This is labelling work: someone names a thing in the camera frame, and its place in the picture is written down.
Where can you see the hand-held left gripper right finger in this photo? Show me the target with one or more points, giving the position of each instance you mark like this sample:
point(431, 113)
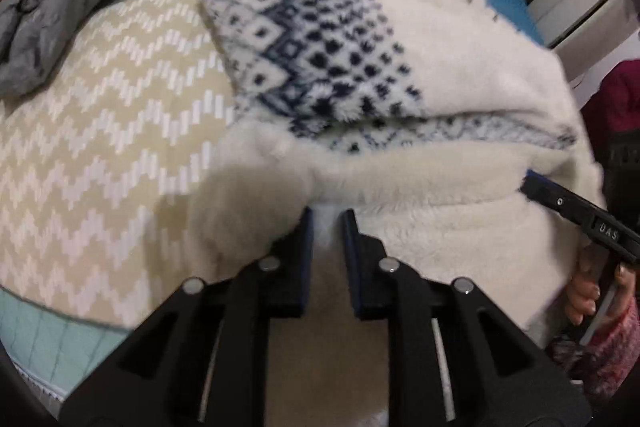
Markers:
point(351, 257)

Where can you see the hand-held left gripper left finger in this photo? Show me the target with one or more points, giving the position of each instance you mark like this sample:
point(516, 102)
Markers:
point(306, 257)

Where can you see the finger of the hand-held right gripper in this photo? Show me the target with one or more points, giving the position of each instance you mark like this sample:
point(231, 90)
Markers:
point(555, 199)

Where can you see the white patterned fleece garment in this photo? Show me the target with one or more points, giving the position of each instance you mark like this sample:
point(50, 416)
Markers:
point(475, 82)

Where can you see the person's right forearm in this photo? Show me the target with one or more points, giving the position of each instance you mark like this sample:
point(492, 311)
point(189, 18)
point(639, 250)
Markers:
point(610, 352)

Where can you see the person's right hand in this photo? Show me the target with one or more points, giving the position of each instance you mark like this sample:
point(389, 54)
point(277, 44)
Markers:
point(582, 289)

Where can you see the white appliance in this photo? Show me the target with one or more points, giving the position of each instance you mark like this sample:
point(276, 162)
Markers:
point(575, 7)

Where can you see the zigzag patterned bed sheet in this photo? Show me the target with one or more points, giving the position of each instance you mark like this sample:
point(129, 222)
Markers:
point(125, 132)

